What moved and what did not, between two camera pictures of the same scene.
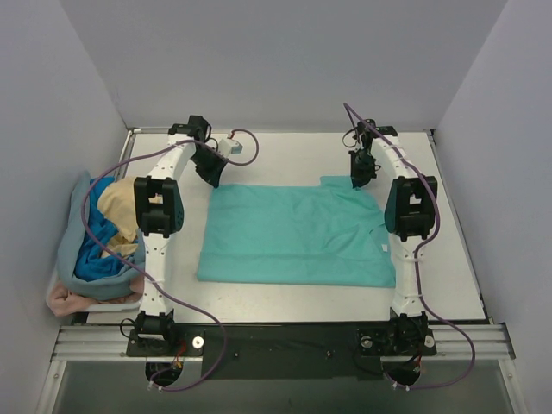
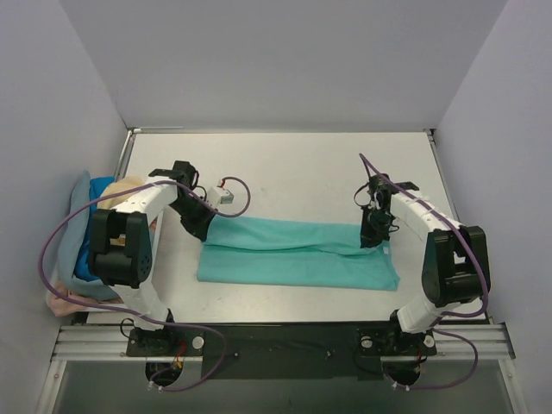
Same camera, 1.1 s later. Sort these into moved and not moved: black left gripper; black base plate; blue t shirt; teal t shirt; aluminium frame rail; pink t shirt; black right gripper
Moved: black right gripper; teal t shirt; black left gripper
Not moved: aluminium frame rail; black base plate; pink t shirt; blue t shirt
